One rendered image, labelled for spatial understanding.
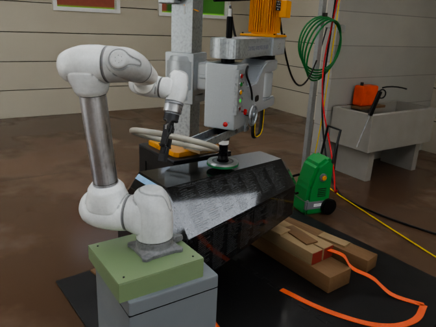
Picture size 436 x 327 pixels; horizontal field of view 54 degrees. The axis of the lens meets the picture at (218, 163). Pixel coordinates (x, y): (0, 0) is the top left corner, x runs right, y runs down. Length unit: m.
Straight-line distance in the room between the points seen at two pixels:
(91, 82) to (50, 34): 7.00
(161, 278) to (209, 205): 1.06
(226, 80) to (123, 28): 6.38
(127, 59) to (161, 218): 0.64
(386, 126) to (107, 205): 4.28
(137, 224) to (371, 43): 4.82
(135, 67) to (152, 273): 0.76
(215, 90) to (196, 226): 0.87
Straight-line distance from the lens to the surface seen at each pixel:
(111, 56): 1.54
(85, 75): 1.62
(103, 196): 1.78
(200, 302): 1.89
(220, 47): 2.72
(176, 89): 2.08
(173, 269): 1.75
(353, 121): 5.50
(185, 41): 3.59
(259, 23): 3.34
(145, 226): 1.76
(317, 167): 4.33
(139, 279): 1.69
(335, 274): 3.25
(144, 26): 9.18
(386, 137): 5.63
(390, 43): 6.42
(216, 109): 2.80
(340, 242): 3.72
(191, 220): 2.60
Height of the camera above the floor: 1.80
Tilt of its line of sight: 18 degrees down
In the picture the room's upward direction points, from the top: 3 degrees clockwise
